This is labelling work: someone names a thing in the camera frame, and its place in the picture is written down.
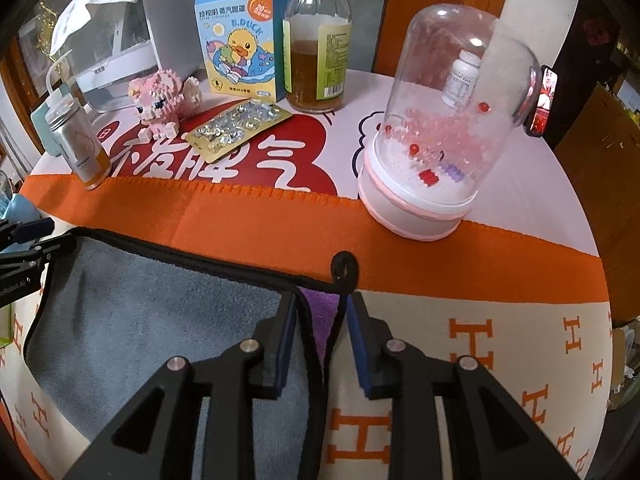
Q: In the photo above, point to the brown wooden cabinet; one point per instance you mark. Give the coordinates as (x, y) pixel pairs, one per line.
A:
(600, 200)

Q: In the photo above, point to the clear dome with pink base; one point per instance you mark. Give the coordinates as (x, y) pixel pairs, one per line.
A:
(415, 190)

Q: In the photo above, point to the grey towel with black trim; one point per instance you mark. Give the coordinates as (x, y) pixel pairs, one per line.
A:
(150, 305)

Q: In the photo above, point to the white mat with red print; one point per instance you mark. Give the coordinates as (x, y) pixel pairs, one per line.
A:
(280, 155)

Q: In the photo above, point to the blue duck print carton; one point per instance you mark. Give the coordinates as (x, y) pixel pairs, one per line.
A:
(240, 45)

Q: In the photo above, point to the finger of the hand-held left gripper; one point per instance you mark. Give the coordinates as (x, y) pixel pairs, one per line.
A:
(50, 251)
(32, 231)

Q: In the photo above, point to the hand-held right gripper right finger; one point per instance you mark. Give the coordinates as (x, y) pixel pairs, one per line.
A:
(357, 345)

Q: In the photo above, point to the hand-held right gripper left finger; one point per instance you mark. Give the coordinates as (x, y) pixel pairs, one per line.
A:
(288, 345)

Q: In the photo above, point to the gold foil blister pack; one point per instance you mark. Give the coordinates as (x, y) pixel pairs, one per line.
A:
(235, 127)

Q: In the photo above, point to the pink block pig figure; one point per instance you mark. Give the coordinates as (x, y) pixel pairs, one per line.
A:
(157, 97)

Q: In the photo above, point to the orange and cream printed blanket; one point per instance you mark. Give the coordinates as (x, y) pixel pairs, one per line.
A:
(250, 210)

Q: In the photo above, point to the light blue object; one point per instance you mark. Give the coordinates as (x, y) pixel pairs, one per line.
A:
(17, 210)

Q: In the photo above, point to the white pill bottle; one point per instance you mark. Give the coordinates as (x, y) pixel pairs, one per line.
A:
(460, 82)

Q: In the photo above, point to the teal container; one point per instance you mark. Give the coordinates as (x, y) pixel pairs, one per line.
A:
(39, 127)

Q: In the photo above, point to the glass bottle with amber liquid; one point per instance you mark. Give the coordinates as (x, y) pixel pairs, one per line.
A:
(315, 60)

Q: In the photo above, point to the smartphone with lit screen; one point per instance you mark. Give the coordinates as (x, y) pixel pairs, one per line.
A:
(542, 102)

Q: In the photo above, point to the white and clear appliance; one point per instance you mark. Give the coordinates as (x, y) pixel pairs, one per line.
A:
(115, 75)

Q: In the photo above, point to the silver and orange drink bottle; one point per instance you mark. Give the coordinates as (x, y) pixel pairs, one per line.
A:
(80, 145)

